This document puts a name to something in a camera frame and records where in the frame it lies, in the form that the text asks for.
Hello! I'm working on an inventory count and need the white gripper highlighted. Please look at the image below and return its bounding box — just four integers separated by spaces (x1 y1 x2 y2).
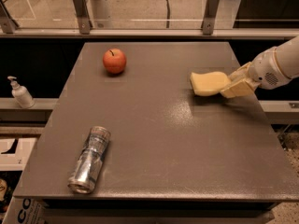
221 47 291 99

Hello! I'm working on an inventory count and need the yellow sponge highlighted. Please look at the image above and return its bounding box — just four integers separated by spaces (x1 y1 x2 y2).
190 72 231 96

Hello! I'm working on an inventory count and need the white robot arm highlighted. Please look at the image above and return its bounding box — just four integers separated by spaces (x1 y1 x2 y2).
220 37 299 98

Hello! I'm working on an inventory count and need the red apple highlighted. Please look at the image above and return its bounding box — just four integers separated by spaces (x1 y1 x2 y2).
103 49 127 75

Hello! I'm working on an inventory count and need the crushed silver can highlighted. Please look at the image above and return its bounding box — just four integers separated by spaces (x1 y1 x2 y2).
67 126 111 194

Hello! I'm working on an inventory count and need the white pump bottle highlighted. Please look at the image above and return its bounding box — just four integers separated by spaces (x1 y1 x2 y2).
7 76 35 108

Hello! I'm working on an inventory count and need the white cardboard box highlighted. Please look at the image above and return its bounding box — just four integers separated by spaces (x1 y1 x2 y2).
0 138 36 171

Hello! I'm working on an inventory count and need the white printed box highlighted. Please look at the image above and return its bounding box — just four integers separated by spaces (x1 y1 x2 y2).
2 198 47 224

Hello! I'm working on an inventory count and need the right metal railing bracket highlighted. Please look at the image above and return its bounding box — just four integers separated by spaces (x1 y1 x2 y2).
202 0 220 35

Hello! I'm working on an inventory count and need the metal railing bracket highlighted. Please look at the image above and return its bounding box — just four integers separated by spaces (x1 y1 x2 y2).
72 0 93 35
202 0 220 35

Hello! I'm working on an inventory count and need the left metal railing bracket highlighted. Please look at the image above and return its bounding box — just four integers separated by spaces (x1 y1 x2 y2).
72 0 93 35

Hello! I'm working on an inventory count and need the white pipe post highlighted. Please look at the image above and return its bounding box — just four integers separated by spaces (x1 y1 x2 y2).
90 0 112 29

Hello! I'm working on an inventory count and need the far left metal bracket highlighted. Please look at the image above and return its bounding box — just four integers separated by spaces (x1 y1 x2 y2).
0 0 19 34

